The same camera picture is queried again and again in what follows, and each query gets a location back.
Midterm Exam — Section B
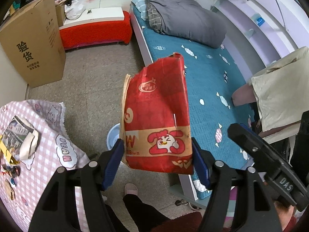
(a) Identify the cream hanging sweater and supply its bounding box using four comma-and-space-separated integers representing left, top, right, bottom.
231, 46, 309, 146

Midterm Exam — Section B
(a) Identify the yellow snack box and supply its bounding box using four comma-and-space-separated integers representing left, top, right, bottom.
0, 137, 19, 165

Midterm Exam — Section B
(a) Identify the red covered low bench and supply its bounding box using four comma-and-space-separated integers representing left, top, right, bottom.
59, 7, 132, 50

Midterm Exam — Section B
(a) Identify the newspaper print bag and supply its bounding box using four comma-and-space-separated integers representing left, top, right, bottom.
2, 115, 39, 162

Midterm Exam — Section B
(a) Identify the teal bunk bed mattress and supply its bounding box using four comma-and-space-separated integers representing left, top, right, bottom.
131, 0, 261, 199

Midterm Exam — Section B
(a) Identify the pink slipper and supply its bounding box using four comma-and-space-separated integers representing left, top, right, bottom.
124, 183, 138, 196

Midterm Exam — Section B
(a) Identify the white plastic bag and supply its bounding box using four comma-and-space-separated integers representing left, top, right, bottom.
65, 0, 85, 20

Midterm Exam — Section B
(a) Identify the blue plastic trash bucket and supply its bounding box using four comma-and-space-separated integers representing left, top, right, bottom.
106, 123, 120, 150

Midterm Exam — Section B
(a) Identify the red paper food bag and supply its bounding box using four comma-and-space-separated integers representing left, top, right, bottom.
119, 52, 193, 174

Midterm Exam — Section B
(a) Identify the plaid pillow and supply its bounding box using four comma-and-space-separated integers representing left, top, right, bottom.
132, 0, 164, 34

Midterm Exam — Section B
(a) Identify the large brown cardboard box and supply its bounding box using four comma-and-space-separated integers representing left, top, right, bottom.
1, 0, 66, 87

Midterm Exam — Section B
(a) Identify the grey folded duvet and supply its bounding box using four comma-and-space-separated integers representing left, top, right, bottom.
147, 0, 227, 49

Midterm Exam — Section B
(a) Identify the black gold snack wrapper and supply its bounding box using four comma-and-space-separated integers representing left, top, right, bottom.
1, 164, 20, 178

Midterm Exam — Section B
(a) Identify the pink checkered tablecloth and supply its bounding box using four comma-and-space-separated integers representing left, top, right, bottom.
1, 100, 90, 231

